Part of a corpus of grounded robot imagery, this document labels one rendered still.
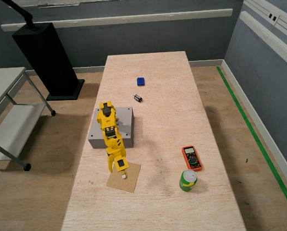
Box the orange digital multimeter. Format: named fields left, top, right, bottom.
left=182, top=146, right=202, bottom=172

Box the blue flat block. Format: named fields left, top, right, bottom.
left=137, top=78, right=145, bottom=86

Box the tan mat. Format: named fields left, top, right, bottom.
left=106, top=162, right=141, bottom=193

